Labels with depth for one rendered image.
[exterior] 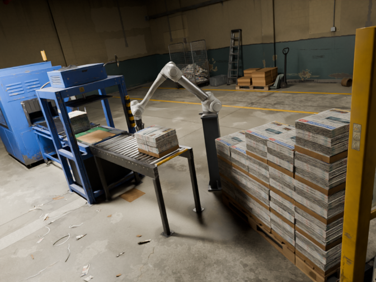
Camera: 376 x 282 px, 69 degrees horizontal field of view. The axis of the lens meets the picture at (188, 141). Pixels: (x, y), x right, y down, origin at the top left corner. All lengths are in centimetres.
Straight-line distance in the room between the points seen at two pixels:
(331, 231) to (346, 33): 735
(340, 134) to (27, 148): 526
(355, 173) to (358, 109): 32
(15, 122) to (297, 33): 781
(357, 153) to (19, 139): 541
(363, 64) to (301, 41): 812
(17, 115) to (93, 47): 690
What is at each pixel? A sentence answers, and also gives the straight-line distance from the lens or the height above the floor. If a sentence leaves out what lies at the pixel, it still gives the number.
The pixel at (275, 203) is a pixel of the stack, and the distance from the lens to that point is 252.
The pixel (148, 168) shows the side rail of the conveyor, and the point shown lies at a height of 78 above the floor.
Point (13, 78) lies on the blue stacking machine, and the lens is 583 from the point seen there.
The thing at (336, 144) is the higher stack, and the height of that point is 118.
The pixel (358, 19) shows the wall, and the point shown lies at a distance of 899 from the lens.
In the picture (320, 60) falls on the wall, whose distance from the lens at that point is 935.
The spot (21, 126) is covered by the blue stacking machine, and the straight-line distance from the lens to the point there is 590.
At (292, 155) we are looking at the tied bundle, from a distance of 212.
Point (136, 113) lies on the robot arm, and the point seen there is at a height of 126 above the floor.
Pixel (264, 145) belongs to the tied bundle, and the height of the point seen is 100.
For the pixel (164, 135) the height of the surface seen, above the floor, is 101.
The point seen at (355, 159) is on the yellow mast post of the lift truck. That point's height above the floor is 127.
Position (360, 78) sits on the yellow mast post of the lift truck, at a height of 165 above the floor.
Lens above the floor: 193
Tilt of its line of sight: 21 degrees down
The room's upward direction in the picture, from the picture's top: 9 degrees counter-clockwise
